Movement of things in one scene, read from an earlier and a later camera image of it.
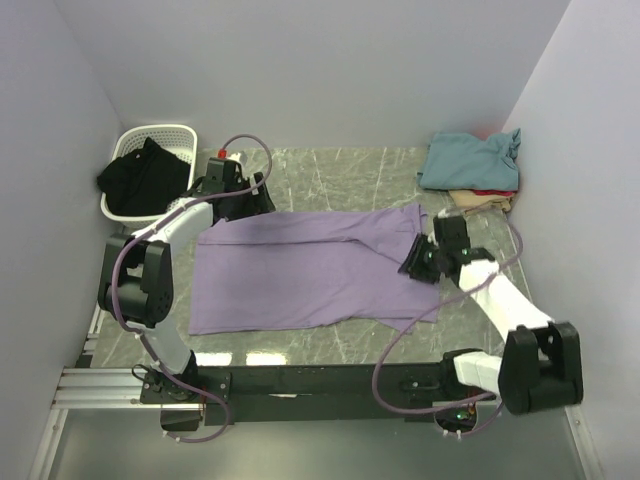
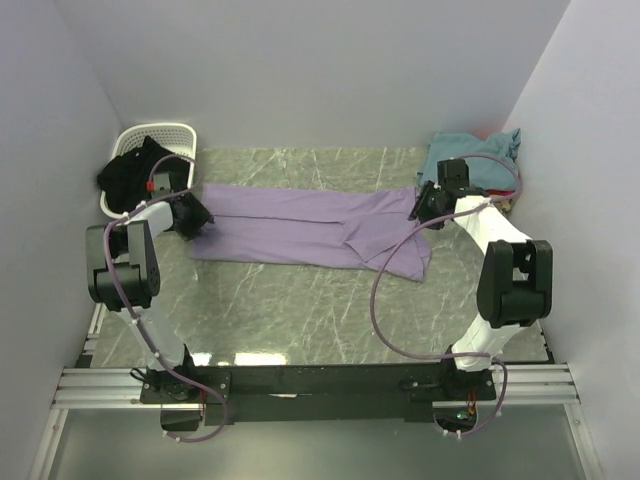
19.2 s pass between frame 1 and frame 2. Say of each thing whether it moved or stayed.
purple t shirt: moved
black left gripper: moved
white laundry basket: stayed
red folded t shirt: stayed
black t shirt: stayed
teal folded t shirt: stayed
